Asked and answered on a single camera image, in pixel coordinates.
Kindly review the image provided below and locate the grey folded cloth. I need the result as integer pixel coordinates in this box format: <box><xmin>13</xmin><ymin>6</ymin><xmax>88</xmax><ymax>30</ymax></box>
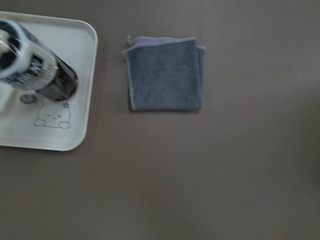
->
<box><xmin>123</xmin><ymin>36</ymin><xmax>206</xmax><ymax>111</ymax></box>

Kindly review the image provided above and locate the tea bottle with white cap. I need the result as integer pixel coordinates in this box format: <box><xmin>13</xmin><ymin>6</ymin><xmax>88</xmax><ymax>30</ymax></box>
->
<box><xmin>0</xmin><ymin>18</ymin><xmax>79</xmax><ymax>102</ymax></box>

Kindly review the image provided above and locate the cream serving tray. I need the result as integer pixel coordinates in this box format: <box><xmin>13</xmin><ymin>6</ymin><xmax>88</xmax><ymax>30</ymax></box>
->
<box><xmin>0</xmin><ymin>11</ymin><xmax>98</xmax><ymax>151</ymax></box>

